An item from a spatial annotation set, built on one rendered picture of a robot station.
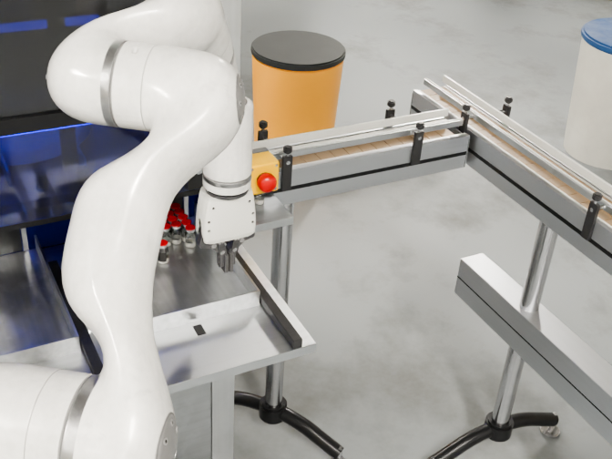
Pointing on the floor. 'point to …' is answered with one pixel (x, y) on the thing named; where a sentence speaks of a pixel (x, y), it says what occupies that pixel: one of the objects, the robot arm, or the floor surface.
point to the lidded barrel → (592, 97)
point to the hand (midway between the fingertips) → (226, 259)
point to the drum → (296, 82)
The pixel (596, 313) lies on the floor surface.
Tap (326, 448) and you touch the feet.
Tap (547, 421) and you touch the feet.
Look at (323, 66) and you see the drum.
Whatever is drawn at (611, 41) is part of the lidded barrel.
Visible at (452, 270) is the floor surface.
